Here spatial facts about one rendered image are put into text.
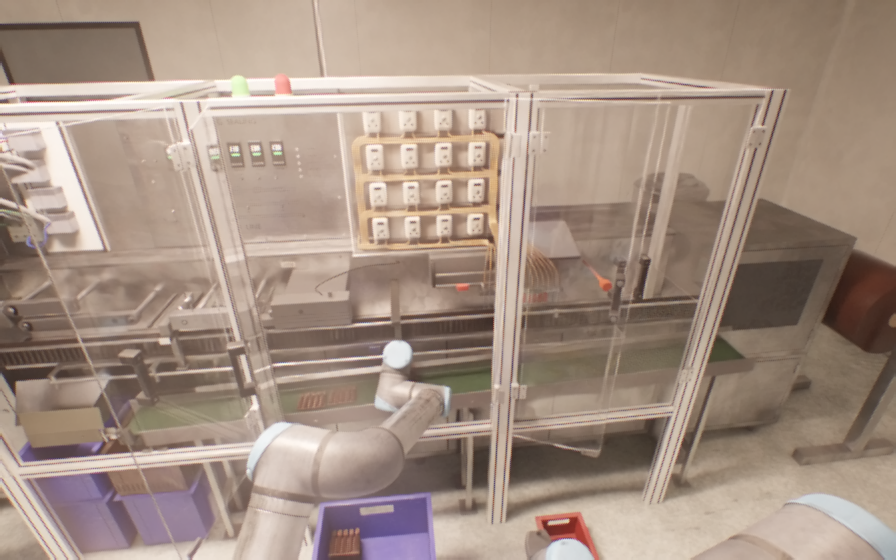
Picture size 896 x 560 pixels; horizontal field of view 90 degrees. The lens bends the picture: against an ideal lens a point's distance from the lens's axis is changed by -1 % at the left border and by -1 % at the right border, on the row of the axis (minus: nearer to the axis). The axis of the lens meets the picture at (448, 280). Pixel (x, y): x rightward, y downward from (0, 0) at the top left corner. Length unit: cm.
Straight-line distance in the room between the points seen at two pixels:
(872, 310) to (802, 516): 222
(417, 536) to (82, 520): 136
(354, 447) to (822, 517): 66
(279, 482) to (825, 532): 76
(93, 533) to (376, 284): 155
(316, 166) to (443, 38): 289
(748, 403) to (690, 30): 366
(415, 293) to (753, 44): 459
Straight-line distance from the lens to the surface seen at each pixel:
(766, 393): 286
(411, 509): 189
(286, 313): 172
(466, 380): 187
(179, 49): 488
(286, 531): 93
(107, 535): 257
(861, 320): 276
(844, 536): 59
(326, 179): 190
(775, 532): 57
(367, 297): 201
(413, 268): 195
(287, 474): 92
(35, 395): 229
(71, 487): 239
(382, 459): 91
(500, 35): 468
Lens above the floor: 190
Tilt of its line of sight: 27 degrees down
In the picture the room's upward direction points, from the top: straight up
